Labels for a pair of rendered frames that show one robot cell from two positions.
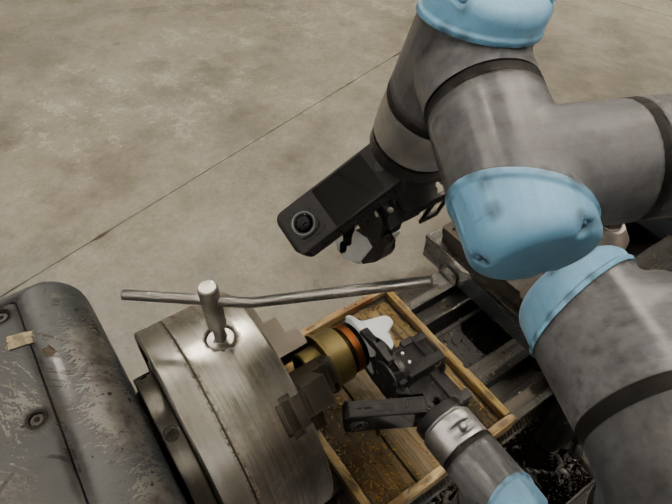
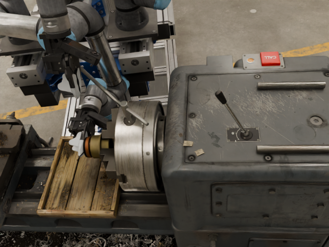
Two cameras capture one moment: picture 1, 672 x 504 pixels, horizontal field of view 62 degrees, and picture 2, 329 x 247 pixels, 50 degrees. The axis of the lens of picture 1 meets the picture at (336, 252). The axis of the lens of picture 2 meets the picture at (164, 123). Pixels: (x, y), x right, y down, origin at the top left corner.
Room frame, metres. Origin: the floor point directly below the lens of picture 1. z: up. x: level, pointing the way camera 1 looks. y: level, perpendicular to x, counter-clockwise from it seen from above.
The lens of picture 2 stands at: (0.80, 0.74, 2.08)
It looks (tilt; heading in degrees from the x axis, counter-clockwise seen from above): 50 degrees down; 226
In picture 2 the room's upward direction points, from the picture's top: 10 degrees counter-clockwise
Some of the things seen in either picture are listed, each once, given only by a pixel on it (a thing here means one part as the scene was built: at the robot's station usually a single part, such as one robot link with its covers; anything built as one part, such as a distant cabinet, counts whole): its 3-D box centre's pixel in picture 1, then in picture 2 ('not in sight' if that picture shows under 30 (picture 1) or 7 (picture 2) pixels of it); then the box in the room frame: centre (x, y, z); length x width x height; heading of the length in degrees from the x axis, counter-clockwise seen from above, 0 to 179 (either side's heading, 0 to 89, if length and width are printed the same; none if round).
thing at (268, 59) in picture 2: not in sight; (270, 59); (-0.08, 0.38, 1.26); 0.06 x 0.06 x 0.02; 34
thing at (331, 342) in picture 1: (329, 358); (99, 146); (0.45, 0.01, 1.08); 0.09 x 0.09 x 0.09; 36
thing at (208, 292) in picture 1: (216, 322); (127, 114); (0.37, 0.13, 1.26); 0.02 x 0.02 x 0.12
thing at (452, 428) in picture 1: (454, 433); (90, 106); (0.33, -0.15, 1.08); 0.08 x 0.05 x 0.08; 123
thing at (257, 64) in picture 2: not in sight; (262, 66); (-0.06, 0.36, 1.23); 0.13 x 0.08 x 0.05; 124
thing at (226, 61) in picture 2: not in sight; (219, 65); (0.02, 0.24, 1.24); 0.09 x 0.08 x 0.03; 124
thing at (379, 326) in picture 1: (374, 327); (76, 142); (0.49, -0.06, 1.10); 0.09 x 0.06 x 0.03; 33
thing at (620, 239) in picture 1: (605, 230); not in sight; (0.66, -0.44, 1.13); 0.08 x 0.08 x 0.03
